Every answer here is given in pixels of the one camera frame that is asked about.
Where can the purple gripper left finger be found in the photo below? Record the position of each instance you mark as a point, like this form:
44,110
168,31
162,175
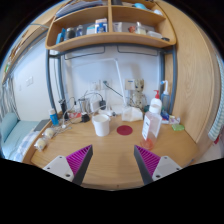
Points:
72,167

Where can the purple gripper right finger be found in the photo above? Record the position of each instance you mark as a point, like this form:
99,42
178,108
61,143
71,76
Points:
153,167

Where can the clear square water bottle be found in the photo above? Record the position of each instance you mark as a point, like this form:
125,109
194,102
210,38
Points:
150,130

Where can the white roll left front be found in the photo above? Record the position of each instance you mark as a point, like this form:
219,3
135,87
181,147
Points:
40,144

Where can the white roll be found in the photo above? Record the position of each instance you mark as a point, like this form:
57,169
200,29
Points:
40,144
49,133

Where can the white roll left rear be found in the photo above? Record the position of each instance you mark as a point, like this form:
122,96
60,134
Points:
49,133

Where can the dark red round coaster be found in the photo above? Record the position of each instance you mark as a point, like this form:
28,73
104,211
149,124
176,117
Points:
124,130

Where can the green sponge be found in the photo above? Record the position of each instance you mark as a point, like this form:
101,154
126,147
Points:
178,127

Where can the black charger adapter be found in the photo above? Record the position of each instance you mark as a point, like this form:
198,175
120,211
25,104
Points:
85,118

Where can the dark tablet on bed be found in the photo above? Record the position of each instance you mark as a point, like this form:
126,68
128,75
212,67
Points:
41,124

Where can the white plastic cup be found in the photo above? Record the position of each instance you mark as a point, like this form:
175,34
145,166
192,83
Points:
101,124

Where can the blue small bottle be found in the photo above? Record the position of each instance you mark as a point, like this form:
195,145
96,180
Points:
53,117

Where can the clear plastic bag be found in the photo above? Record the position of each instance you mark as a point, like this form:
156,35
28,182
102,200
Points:
131,114

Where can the white pump lotion bottle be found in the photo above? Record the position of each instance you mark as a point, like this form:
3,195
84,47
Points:
156,104

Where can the white desk lamp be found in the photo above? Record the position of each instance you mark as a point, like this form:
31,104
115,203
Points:
100,79

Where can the Groot figurine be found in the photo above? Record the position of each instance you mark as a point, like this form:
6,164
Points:
138,98

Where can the blue spray bottle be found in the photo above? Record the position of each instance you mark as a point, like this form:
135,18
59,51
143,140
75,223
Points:
165,97

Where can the light blue pillow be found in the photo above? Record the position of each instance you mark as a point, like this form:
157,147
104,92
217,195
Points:
8,123

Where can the white box on shelf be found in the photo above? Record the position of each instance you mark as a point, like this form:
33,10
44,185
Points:
101,25

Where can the wooden wall shelf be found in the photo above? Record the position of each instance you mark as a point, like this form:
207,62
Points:
131,11

